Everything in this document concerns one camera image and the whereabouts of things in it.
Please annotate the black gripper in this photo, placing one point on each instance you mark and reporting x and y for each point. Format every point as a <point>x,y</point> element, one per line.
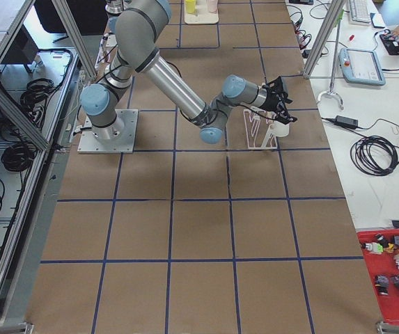
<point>272,102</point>

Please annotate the cream white plastic cup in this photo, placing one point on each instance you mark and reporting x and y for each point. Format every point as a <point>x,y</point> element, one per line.
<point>279,129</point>

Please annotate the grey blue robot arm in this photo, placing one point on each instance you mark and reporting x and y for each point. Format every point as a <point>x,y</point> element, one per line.
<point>137,29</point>

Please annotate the pink plastic cup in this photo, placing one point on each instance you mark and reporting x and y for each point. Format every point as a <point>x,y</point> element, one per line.
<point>212,6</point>

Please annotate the yellow plastic cup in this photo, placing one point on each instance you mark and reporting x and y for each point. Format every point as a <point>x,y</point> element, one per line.
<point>190,6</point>

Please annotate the long metal reach pole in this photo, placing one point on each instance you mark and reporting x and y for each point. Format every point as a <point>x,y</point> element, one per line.
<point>331,93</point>

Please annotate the black power adapter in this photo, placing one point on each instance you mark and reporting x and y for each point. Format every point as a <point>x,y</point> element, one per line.
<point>346,122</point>

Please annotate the blue teach pendant tablet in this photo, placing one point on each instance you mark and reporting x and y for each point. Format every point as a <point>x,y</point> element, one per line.
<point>360,66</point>

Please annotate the cream tray with rabbit drawing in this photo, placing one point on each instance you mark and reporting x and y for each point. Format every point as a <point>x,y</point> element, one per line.
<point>201,16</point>

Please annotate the white keyboard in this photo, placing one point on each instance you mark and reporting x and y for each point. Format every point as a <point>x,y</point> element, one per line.
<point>358,12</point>

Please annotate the red parts tray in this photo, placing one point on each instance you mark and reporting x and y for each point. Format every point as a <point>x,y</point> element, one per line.
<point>380,250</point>

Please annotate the white wire cup rack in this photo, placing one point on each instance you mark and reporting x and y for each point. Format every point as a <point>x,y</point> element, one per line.
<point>257,121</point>

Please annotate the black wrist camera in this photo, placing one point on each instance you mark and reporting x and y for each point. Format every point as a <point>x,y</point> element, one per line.
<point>277,89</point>

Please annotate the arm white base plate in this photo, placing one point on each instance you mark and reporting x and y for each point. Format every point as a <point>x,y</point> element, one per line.
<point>117,138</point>

